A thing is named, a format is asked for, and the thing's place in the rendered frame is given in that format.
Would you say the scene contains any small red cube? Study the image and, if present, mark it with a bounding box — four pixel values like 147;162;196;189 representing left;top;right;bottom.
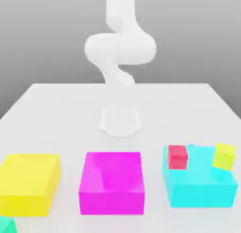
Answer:
167;145;189;170

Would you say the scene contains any small yellow-green cube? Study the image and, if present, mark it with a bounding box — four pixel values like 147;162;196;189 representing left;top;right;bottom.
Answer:
212;142;236;171

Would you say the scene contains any small green cube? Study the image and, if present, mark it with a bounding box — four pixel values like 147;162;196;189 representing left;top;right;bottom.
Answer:
0;215;17;233

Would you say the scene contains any large magenta box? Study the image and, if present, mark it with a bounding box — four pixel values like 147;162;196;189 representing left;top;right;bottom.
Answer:
78;152;145;216

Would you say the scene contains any large cyan box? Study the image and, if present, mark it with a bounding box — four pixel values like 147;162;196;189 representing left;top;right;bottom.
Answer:
162;144;239;208

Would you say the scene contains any large yellow box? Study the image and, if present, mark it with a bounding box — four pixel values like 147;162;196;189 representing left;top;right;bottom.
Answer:
0;153;61;217

